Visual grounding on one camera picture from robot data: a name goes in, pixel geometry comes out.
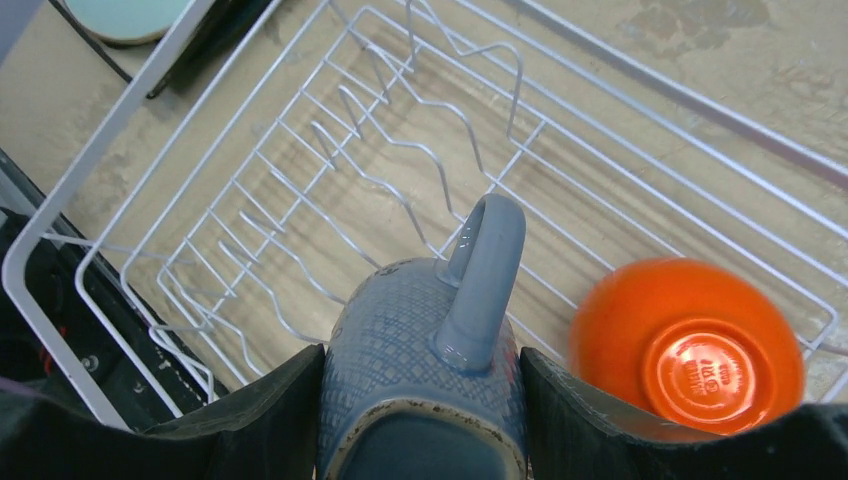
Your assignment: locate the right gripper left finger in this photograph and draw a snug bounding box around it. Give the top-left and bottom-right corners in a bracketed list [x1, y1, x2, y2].
[1, 345, 325, 479]

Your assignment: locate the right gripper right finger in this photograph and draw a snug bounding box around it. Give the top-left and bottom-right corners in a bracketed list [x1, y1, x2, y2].
[520, 347, 847, 479]

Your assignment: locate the grey coffee mug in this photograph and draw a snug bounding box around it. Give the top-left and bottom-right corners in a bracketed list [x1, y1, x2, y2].
[316, 193, 527, 479]

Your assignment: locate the orange bowl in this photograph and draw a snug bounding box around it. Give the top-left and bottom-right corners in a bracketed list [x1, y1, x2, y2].
[565, 257, 805, 435]

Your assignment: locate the square patterned plate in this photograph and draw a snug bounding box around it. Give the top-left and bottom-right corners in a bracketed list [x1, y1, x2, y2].
[50, 1, 270, 99]

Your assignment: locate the light green round plate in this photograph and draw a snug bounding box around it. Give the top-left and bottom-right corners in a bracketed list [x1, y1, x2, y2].
[64, 0, 191, 45]

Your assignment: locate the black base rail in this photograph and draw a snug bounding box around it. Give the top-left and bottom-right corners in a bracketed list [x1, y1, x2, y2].
[0, 148, 230, 432]

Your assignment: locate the white wire dish rack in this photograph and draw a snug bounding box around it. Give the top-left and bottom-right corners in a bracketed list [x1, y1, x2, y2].
[1, 1, 847, 429]

